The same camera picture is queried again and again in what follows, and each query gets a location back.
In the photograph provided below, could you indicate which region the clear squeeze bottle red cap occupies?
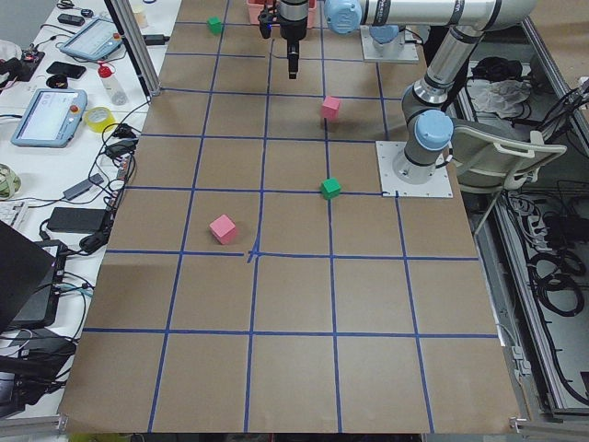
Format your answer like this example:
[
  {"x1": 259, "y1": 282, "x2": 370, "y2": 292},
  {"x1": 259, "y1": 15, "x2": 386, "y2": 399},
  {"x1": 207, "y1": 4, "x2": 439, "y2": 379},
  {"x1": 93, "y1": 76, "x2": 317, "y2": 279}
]
[{"x1": 98, "y1": 63, "x2": 128, "y2": 106}]

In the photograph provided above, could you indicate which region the teach pendant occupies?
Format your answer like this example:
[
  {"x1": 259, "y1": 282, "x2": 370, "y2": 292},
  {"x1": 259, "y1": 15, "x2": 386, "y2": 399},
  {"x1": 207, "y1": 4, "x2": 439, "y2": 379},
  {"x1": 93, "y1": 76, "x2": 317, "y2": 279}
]
[
  {"x1": 11, "y1": 88, "x2": 87, "y2": 148},
  {"x1": 59, "y1": 17, "x2": 122, "y2": 62}
]

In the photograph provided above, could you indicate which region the yellow tape roll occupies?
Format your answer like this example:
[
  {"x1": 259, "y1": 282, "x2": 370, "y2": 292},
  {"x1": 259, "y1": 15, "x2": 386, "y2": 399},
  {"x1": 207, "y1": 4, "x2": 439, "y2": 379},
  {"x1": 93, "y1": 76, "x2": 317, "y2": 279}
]
[{"x1": 84, "y1": 107, "x2": 116, "y2": 134}]

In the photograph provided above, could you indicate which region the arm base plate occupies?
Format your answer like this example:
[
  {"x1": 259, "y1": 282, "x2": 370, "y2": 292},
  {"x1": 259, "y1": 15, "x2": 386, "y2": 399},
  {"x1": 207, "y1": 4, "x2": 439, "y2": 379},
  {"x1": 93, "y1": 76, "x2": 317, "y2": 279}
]
[
  {"x1": 375, "y1": 141, "x2": 453, "y2": 198},
  {"x1": 360, "y1": 25, "x2": 420, "y2": 64}
]

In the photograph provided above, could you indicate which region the black laptop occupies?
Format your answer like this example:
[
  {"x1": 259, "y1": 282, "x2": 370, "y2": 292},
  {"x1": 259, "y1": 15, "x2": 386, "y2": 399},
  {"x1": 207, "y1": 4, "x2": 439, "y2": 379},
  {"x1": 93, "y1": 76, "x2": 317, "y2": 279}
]
[{"x1": 1, "y1": 223, "x2": 66, "y2": 332}]

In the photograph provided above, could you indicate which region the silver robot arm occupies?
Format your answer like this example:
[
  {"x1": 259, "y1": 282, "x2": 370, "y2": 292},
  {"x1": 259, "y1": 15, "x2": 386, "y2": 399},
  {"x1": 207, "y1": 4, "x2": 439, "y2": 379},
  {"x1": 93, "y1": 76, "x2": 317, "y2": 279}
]
[{"x1": 325, "y1": 1, "x2": 536, "y2": 183}]

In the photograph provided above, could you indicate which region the green cube near bin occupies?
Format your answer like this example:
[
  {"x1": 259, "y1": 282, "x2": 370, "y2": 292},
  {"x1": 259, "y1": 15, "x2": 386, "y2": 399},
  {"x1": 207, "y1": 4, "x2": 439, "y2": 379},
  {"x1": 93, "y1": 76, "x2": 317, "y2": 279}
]
[{"x1": 207, "y1": 16, "x2": 224, "y2": 35}]

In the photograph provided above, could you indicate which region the green cube near arm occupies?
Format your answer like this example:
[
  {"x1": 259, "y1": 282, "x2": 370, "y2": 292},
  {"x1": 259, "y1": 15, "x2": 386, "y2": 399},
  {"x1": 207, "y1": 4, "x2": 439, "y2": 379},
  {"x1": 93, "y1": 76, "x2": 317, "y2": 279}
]
[{"x1": 320, "y1": 178, "x2": 341, "y2": 201}]

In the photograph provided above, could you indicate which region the pink plastic bin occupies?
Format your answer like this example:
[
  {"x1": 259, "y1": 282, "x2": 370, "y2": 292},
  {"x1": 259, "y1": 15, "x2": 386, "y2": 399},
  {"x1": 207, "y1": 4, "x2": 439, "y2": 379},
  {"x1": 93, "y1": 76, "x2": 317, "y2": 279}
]
[{"x1": 245, "y1": 0, "x2": 318, "y2": 29}]

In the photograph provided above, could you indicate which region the grey office chair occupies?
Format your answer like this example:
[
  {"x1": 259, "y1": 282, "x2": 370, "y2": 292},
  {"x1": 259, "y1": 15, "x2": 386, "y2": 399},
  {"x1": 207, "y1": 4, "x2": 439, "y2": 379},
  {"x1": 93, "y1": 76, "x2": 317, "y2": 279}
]
[{"x1": 451, "y1": 119, "x2": 567, "y2": 193}]

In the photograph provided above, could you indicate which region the teach pendant near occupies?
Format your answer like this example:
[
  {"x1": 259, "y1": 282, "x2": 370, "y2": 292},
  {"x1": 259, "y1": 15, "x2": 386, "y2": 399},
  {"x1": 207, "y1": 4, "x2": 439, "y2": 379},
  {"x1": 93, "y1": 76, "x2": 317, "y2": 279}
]
[{"x1": 11, "y1": 88, "x2": 87, "y2": 148}]

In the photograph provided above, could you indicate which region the pink cube far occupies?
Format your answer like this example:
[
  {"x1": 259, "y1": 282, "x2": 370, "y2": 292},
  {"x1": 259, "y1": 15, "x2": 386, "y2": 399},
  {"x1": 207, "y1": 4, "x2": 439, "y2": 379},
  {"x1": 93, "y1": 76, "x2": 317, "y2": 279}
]
[{"x1": 209, "y1": 214, "x2": 238, "y2": 245}]

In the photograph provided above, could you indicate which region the pink cube centre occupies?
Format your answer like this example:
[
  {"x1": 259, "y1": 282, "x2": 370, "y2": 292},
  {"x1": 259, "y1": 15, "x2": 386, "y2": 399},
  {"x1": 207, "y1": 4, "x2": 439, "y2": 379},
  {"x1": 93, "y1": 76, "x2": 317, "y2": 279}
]
[{"x1": 320, "y1": 96, "x2": 341, "y2": 122}]

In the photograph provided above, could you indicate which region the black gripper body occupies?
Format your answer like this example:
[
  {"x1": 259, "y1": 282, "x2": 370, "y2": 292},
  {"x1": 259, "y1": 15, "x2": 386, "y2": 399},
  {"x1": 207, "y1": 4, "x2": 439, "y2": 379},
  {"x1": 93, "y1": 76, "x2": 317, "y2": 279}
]
[{"x1": 277, "y1": 0, "x2": 309, "y2": 43}]

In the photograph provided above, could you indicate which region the teach pendant far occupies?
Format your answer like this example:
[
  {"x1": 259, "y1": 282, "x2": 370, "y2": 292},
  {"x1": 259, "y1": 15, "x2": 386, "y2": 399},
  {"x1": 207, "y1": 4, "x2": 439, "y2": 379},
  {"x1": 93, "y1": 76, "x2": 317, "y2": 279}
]
[{"x1": 59, "y1": 17, "x2": 122, "y2": 62}]

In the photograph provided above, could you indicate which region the pink cube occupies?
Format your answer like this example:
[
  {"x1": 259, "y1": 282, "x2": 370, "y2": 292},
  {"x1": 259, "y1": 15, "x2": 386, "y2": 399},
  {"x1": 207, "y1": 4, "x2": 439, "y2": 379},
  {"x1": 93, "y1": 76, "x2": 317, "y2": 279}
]
[
  {"x1": 320, "y1": 96, "x2": 341, "y2": 122},
  {"x1": 209, "y1": 214, "x2": 238, "y2": 245}
]

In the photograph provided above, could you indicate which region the black power adapter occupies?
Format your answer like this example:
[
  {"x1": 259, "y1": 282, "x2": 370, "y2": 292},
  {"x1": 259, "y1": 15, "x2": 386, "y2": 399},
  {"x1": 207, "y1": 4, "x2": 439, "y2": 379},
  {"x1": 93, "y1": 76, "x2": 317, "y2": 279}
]
[{"x1": 47, "y1": 207, "x2": 106, "y2": 234}]

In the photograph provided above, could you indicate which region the aluminium frame post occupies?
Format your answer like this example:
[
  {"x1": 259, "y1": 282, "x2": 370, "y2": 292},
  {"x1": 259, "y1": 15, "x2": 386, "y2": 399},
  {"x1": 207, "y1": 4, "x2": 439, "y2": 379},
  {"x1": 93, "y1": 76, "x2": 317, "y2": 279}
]
[{"x1": 104, "y1": 0, "x2": 161, "y2": 99}]

